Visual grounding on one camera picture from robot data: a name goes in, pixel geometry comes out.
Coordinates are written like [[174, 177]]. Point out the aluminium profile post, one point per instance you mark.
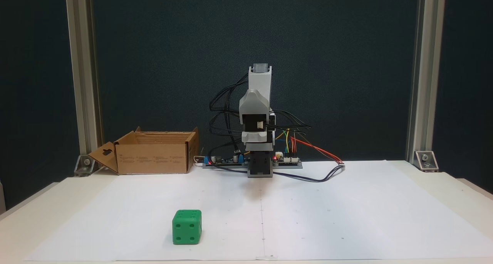
[[83, 63], [425, 63]]

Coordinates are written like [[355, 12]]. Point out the grey mounting plate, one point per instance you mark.
[[289, 166]]

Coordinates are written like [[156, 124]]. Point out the metal corner bracket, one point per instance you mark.
[[425, 160], [84, 164]]

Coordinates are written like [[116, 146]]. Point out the smooth grey gripper jaw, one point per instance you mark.
[[257, 147]]

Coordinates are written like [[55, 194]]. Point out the blue circuit board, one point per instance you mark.
[[223, 160]]

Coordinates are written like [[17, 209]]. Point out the green die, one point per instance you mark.
[[186, 227]]

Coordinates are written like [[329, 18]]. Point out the small controller circuit board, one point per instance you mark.
[[287, 159]]

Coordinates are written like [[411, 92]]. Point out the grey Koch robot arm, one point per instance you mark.
[[260, 81]]

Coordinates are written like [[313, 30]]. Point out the open cardboard box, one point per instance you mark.
[[154, 156]]

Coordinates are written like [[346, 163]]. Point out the ribbed grey gripper jaw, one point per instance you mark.
[[258, 137]]

